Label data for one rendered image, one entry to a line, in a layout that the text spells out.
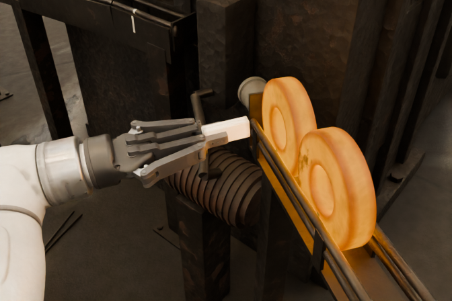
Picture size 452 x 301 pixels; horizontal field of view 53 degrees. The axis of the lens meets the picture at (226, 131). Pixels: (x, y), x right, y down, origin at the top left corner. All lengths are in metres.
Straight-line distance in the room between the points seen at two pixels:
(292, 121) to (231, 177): 0.27
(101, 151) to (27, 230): 0.14
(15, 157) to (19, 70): 1.79
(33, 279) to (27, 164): 0.16
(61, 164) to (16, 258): 0.13
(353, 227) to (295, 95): 0.21
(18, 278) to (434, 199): 1.40
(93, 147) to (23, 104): 1.54
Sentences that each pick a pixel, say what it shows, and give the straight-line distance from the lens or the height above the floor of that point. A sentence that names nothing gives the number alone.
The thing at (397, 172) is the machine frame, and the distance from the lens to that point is 1.63.
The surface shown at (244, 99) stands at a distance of 0.82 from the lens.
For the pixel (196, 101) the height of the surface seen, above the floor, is 0.60.
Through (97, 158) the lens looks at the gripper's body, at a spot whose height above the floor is 0.73.
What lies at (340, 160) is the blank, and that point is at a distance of 0.53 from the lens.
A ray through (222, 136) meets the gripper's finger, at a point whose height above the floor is 0.72.
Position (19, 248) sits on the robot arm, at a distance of 0.59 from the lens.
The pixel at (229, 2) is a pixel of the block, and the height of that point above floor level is 0.80.
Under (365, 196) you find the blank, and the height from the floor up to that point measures 0.77.
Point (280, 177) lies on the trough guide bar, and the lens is 0.68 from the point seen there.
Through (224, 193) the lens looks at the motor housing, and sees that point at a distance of 0.87.
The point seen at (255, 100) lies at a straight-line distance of 0.76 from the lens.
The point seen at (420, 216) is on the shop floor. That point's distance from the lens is 1.63.
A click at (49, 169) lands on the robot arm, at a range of 0.64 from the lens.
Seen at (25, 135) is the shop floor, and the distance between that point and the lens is 1.98.
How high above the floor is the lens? 1.13
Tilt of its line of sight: 38 degrees down
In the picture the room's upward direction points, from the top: straight up
